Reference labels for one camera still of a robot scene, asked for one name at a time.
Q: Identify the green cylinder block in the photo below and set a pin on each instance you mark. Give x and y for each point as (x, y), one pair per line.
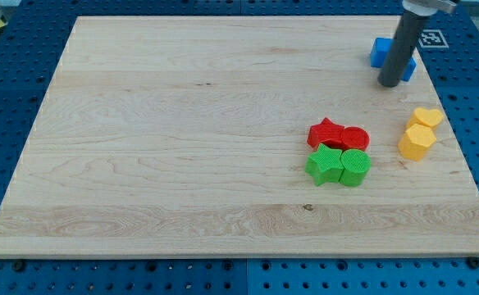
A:
(356, 164)

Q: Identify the silver rod mount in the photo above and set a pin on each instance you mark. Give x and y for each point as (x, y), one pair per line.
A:
(429, 7)

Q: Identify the yellow heart block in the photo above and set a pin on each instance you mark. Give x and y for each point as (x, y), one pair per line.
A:
(428, 117)

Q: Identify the green star block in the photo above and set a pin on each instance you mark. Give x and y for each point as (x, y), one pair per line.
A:
(324, 165)

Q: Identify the red star block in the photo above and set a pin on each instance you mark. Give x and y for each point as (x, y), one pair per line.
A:
(327, 133)

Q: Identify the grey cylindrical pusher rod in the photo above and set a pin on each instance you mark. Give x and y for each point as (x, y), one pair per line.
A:
(401, 49)

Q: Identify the white fiducial marker tag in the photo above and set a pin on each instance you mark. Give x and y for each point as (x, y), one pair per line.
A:
(432, 38)

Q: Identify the blue block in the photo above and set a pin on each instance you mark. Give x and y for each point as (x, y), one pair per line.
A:
(378, 54)

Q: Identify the yellow hexagon block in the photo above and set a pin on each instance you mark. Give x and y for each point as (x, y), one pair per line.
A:
(416, 142)

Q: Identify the wooden board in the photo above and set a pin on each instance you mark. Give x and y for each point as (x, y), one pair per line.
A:
(186, 137)

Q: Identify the red cylinder block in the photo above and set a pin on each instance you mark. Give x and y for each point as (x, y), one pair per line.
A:
(355, 138)

